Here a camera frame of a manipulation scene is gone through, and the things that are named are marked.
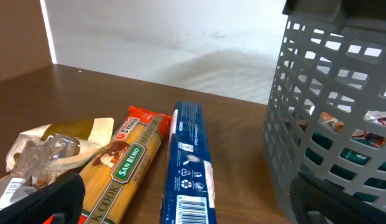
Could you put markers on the beige brown snack bag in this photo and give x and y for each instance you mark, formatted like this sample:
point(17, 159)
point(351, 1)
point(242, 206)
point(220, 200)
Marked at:
point(359, 135)

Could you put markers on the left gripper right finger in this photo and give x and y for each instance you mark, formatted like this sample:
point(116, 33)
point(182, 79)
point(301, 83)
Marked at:
point(316, 201)

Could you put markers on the green Nescafe coffee bag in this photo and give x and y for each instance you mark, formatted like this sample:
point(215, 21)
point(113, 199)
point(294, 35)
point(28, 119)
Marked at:
point(357, 158)

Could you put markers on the grey plastic shopping basket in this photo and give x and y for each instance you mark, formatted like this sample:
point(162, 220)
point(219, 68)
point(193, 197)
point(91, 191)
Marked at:
point(333, 60)

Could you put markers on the crumpled beige clear wrapper bag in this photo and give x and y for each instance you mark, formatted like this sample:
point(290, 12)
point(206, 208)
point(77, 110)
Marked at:
point(40, 155)

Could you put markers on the blue pasta pack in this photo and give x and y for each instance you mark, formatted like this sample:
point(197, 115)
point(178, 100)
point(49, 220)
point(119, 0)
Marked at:
point(189, 194)

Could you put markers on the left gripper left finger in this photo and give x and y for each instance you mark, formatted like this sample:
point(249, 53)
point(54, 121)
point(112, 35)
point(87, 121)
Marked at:
point(62, 202)

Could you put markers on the San Remo spaghetti pack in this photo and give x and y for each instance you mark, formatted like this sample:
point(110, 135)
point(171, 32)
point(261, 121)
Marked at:
point(112, 177)

